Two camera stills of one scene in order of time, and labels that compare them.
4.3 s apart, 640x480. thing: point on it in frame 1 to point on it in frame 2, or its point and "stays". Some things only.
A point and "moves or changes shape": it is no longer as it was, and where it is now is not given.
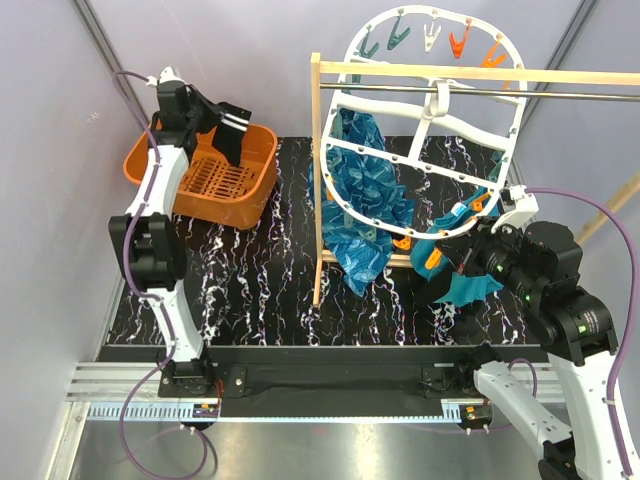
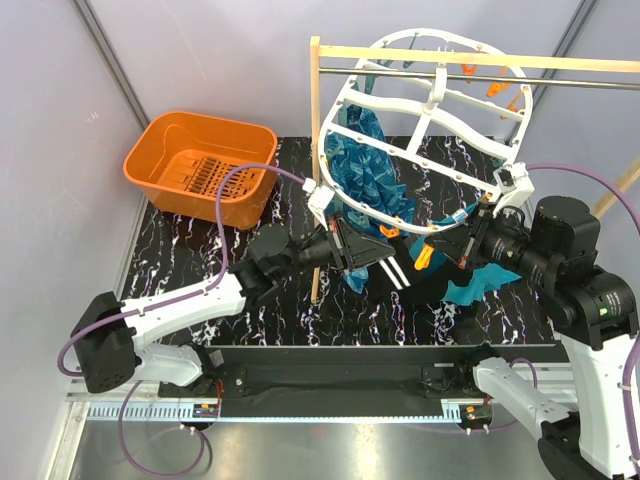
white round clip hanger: x=435 y=105 moves or changes shape
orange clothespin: x=434 y=259 moves or changes shape
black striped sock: x=230 y=134 to x=401 y=275
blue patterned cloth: x=364 y=209 stays
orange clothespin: x=404 y=244 to x=391 y=233
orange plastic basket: x=218 y=192 stays
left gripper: x=213 y=115 to x=348 y=246
